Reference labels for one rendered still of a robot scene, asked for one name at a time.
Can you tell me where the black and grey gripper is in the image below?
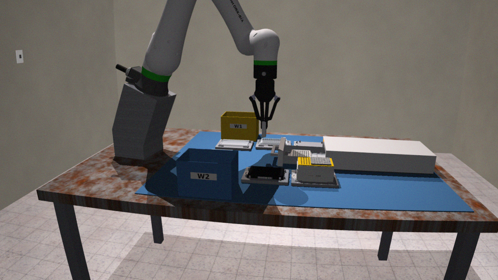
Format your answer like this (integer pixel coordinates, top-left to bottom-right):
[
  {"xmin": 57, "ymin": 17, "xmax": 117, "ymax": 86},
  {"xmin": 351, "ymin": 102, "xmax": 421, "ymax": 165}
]
[{"xmin": 249, "ymin": 79, "xmax": 280, "ymax": 137}]

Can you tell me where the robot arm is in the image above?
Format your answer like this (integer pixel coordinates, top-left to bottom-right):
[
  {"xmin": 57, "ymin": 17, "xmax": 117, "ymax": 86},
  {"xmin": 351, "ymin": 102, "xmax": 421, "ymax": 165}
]
[{"xmin": 116, "ymin": 0, "xmax": 280, "ymax": 97}]

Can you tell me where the blue bench mat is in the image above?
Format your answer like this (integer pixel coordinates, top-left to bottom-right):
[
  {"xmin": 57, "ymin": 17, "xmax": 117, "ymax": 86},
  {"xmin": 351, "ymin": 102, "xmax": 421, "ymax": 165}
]
[{"xmin": 135, "ymin": 131, "xmax": 474, "ymax": 212}]

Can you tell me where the olive-brown open bin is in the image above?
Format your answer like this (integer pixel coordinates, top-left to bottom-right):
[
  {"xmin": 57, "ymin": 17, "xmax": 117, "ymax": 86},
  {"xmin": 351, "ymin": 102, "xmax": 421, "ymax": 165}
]
[{"xmin": 221, "ymin": 111, "xmax": 259, "ymax": 142}]

